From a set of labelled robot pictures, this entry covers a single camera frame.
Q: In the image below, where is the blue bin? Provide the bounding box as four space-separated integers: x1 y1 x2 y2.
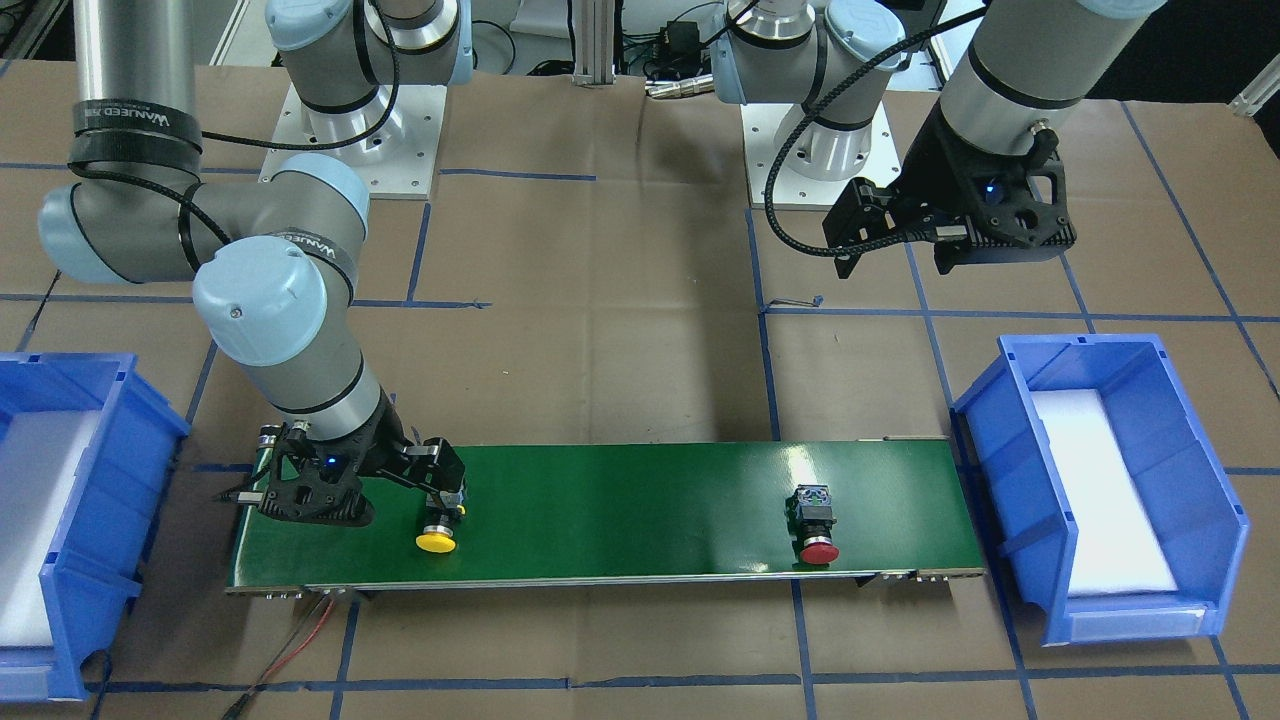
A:
1 352 189 703
955 334 1251 646

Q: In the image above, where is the aluminium frame post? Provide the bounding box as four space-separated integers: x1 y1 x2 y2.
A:
567 1 622 87

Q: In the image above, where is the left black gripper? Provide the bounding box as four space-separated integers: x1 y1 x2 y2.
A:
822 100 986 281

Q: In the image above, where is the black braided cable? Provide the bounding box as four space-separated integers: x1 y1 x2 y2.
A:
763 5 991 259

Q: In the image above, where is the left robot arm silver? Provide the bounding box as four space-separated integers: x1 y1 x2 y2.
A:
709 1 1160 279

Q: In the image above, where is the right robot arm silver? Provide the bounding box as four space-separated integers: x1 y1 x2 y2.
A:
38 1 465 532

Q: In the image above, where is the green conveyor belt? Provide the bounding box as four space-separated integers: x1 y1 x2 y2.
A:
227 437 986 594

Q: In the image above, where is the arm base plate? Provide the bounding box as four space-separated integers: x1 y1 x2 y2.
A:
741 102 900 211
271 86 448 201

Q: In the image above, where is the red black power wire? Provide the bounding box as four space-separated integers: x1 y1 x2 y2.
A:
220 592 340 720

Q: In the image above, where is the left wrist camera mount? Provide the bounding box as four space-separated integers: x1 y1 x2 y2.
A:
957 128 1076 265

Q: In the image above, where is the red push button switch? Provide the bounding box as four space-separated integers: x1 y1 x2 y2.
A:
787 484 840 566

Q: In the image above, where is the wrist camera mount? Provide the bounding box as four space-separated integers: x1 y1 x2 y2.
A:
215 423 375 527
957 128 1076 265

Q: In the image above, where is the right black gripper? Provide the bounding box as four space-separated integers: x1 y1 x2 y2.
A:
340 395 466 521

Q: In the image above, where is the white foam pad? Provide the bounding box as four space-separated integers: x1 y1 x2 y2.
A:
1030 389 1178 597
1 410 101 648

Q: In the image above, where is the yellow push button switch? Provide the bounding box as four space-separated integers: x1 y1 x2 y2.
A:
413 497 467 555

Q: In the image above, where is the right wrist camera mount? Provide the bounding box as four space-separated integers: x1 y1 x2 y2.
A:
215 423 375 527

